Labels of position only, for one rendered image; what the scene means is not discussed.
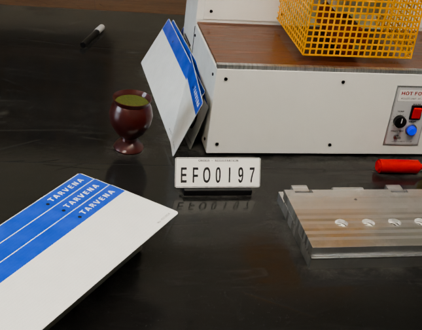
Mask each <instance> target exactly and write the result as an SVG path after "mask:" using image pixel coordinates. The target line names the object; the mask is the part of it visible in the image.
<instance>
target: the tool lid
mask: <svg viewBox="0 0 422 330"><path fill-rule="evenodd" d="M331 189H332V190H311V192H306V193H295V191H294V190H285V191H284V195H283V200H284V201H285V203H286V205H287V208H288V210H289V212H290V214H291V216H292V218H293V220H294V222H295V224H296V227H297V229H298V231H299V233H300V235H301V237H302V239H303V241H304V243H305V245H306V247H307V249H308V251H309V254H310V255H311V256H339V255H393V254H421V253H422V225H418V224H417V223H416V221H419V222H422V189H406V192H391V191H390V190H364V189H363V188H362V187H332V188H331ZM364 222H367V223H371V224H373V226H367V225H365V224H363V223H364ZM389 222H395V223H398V224H399V226H395V225H392V224H390V223H389ZM336 223H343V224H345V225H346V227H341V226H339V225H337V224H336Z"/></svg>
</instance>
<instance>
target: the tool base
mask: <svg viewBox="0 0 422 330"><path fill-rule="evenodd" d="M290 189H291V190H294V191H295V193H311V190H309V189H308V187H307V185H291V188H290ZM364 190H390V191H391V192H392V193H405V192H406V189H402V187H401V186H400V185H385V188H384V189H364ZM284 191H285V190H283V192H279V193H278V197H277V202H278V204H279V206H280V208H281V211H282V212H283V215H284V216H285V219H286V220H287V223H288V225H289V227H290V229H291V231H292V234H293V236H294V238H295V240H296V243H297V244H298V247H299V248H300V251H301V252H302V255H303V257H304V259H305V261H306V264H307V266H308V268H309V269H310V270H312V269H337V268H384V267H408V266H422V253H421V254H393V255H339V256H311V255H310V254H309V251H308V249H307V247H306V245H305V243H304V241H303V239H302V237H301V235H300V233H299V231H298V229H297V227H296V224H295V222H294V220H293V218H292V216H291V214H290V212H289V210H288V208H287V205H286V203H285V201H284V200H283V195H284Z"/></svg>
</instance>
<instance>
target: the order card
mask: <svg viewBox="0 0 422 330"><path fill-rule="evenodd" d="M259 186H260V158H199V157H177V158H175V187H176V188H198V187H259Z"/></svg>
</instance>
